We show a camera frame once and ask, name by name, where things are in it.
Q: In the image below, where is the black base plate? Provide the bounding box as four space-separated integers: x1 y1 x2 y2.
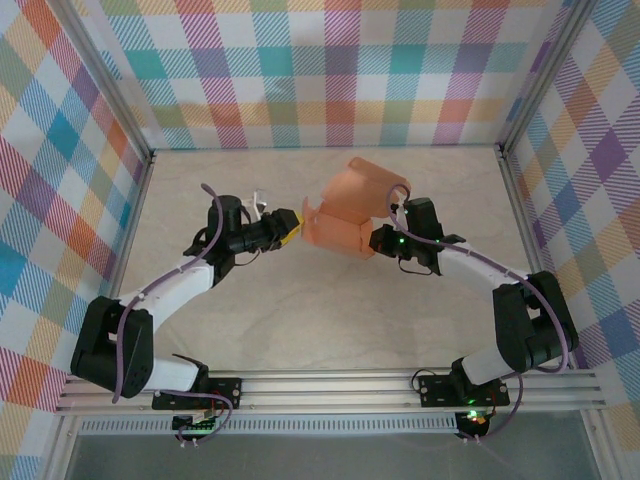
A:
151 377 243 411
417 373 511 407

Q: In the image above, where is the long aluminium mounting rail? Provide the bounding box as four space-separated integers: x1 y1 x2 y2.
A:
53 367 609 414

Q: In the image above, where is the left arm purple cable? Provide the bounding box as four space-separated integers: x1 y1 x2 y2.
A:
112 182 236 446

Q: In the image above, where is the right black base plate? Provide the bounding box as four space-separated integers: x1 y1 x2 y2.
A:
417 373 511 407

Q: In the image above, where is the aluminium frame post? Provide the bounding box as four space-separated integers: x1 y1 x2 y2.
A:
497 0 601 156
52 0 156 161

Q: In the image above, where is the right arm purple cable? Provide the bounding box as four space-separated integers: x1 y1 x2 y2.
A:
387 182 571 445

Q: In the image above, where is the aluminium table side rail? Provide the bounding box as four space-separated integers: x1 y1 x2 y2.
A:
497 147 574 369
84 152 157 376

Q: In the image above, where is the slotted grey cable duct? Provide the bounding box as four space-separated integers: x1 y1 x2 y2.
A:
79 417 461 435

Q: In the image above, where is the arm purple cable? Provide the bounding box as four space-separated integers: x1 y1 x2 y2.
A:
112 182 236 446
387 182 571 445

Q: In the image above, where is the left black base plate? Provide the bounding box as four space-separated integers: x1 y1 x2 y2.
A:
151 377 243 411

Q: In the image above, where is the grey metal panel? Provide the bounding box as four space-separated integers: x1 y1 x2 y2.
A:
64 433 601 480

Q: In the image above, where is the orange paper box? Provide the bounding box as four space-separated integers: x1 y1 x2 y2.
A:
301 156 412 261

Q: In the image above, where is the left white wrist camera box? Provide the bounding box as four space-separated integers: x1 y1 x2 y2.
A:
246 188 271 220

